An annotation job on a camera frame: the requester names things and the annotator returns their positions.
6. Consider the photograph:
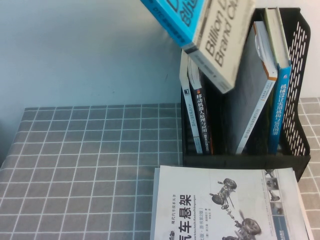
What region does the blue grey Billion Dollar book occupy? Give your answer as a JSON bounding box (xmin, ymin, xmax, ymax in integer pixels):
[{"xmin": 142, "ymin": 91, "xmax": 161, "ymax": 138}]
[{"xmin": 139, "ymin": 0, "xmax": 257, "ymax": 95}]

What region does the dark navy robotics book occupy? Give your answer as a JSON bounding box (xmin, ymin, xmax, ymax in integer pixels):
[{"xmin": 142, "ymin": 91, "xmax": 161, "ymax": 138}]
[{"xmin": 187, "ymin": 56, "xmax": 215, "ymax": 155}]

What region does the cream thin paperback book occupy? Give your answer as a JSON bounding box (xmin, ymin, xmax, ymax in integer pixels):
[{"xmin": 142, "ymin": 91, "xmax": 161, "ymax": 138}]
[{"xmin": 179, "ymin": 49, "xmax": 203, "ymax": 155}]

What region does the white car suspension book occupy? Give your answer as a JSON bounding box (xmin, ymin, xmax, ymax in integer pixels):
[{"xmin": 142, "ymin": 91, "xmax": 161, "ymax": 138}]
[{"xmin": 149, "ymin": 164, "xmax": 310, "ymax": 240}]

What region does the white book orange stripe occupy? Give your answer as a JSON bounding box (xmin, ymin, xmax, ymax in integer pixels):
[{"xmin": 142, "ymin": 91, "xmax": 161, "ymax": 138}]
[{"xmin": 224, "ymin": 21, "xmax": 279, "ymax": 155}]

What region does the blue spine mechanical design book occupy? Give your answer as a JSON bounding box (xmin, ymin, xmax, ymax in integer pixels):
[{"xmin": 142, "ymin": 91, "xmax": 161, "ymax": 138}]
[{"xmin": 264, "ymin": 6, "xmax": 293, "ymax": 154}]

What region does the white book blue lettering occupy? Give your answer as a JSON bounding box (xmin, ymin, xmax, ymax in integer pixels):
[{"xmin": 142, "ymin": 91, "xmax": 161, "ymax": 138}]
[{"xmin": 276, "ymin": 167, "xmax": 315, "ymax": 240}]

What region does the black plastic book stand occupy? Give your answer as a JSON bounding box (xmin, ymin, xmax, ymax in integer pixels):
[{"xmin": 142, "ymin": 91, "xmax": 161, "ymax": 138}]
[{"xmin": 181, "ymin": 7, "xmax": 312, "ymax": 181}]

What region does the grey checked tablecloth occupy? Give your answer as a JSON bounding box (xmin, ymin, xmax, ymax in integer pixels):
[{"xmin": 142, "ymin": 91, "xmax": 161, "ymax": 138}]
[{"xmin": 0, "ymin": 97, "xmax": 320, "ymax": 240}]

